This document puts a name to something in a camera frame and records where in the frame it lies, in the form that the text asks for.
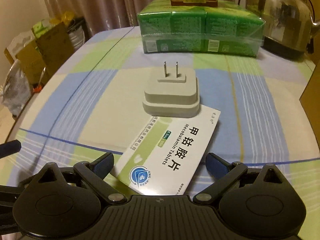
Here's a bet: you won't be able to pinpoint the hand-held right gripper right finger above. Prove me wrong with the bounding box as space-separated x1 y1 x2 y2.
193 152 294 204

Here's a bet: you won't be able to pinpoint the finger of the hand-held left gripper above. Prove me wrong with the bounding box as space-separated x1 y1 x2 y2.
0 184 20 199
0 140 22 159

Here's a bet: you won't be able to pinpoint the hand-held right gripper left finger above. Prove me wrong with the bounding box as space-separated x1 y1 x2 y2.
24 152 128 204

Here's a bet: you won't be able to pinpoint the white tablets box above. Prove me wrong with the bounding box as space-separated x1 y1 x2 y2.
111 105 222 195

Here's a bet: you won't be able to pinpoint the white plug adapter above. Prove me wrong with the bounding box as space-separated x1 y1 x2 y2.
142 61 200 118

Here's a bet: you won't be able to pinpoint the white plastic bag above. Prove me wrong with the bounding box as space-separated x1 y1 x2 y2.
0 60 33 117

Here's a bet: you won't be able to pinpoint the checked pastel tablecloth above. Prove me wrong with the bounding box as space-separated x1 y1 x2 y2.
5 26 320 198

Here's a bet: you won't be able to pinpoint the small brown cardboard box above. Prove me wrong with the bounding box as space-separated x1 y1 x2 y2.
15 45 48 85

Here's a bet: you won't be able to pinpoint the tall brown cardboard box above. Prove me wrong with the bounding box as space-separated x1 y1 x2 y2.
35 31 75 78

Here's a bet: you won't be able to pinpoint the green tissue packs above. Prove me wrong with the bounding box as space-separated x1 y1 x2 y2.
31 19 54 39

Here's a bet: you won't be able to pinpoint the metal bucket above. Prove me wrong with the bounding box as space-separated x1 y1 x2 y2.
67 29 87 50

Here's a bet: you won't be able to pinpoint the yellow plastic bag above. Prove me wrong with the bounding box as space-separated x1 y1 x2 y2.
51 11 75 27

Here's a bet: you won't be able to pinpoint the green tissue multipack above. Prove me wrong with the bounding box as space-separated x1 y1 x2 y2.
137 0 265 57

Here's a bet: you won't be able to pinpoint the stainless steel kettle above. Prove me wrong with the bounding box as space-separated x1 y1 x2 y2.
237 0 320 60

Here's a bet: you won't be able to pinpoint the beige curtain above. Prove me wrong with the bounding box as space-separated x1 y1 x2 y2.
41 0 250 40

